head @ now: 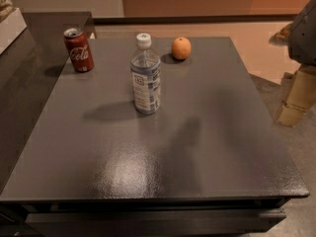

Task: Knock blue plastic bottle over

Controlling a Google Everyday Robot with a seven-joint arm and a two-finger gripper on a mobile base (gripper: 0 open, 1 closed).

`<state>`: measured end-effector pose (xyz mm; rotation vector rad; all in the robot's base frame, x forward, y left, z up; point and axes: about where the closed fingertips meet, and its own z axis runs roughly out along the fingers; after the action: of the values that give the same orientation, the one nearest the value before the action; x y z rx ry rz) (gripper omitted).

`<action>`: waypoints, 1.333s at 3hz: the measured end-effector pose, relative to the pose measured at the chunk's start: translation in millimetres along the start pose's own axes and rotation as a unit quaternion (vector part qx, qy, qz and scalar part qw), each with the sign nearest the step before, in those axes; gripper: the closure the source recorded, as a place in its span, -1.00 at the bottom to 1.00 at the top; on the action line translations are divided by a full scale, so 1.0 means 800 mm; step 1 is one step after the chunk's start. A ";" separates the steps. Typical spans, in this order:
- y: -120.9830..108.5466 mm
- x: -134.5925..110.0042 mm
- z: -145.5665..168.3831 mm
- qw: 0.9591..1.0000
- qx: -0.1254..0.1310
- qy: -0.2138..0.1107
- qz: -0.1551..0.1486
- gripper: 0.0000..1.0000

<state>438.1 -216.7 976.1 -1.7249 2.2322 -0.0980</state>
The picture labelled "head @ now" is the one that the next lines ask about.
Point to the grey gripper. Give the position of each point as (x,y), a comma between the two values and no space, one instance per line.
(303,39)

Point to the clear bottle with blue label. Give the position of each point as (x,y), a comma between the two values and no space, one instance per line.
(145,67)

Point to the orange fruit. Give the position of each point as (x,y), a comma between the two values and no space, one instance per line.
(181,48)

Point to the red cola can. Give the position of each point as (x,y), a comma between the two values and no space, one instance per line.
(78,49)

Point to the white box at left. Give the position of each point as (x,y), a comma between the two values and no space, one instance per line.
(11,28)

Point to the snack bag on box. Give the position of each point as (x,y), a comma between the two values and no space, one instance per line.
(6,8)

